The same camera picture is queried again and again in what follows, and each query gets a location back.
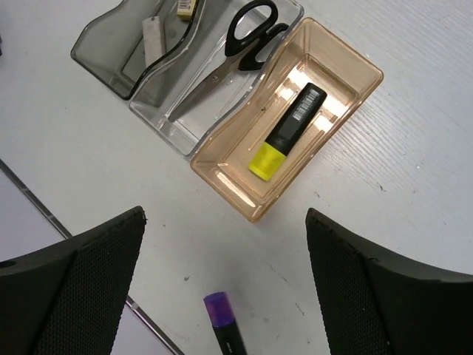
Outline purple cap black highlighter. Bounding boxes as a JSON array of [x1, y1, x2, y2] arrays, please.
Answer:
[[203, 291, 248, 355]]

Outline clear plastic container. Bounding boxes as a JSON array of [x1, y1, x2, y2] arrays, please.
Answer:
[[129, 1, 304, 160]]

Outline orange transparent plastic container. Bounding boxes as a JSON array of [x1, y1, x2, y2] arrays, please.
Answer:
[[191, 18, 384, 222]]

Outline grey white long eraser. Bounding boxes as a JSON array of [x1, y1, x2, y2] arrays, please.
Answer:
[[142, 16, 166, 67]]

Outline black handled scissors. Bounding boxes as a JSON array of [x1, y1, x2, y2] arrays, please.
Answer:
[[168, 1, 288, 122]]

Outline beige rectangular eraser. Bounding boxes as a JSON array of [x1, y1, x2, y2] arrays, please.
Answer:
[[177, 0, 197, 21]]

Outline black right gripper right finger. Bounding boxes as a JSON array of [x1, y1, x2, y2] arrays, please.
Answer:
[[305, 208, 472, 354]]

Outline smoky grey plastic container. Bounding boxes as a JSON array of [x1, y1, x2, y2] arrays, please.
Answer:
[[70, 1, 205, 101]]

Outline yellow cap black highlighter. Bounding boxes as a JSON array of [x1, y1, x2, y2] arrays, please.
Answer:
[[248, 83, 327, 181]]

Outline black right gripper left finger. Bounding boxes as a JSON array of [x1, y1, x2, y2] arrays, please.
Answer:
[[1, 206, 145, 354]]

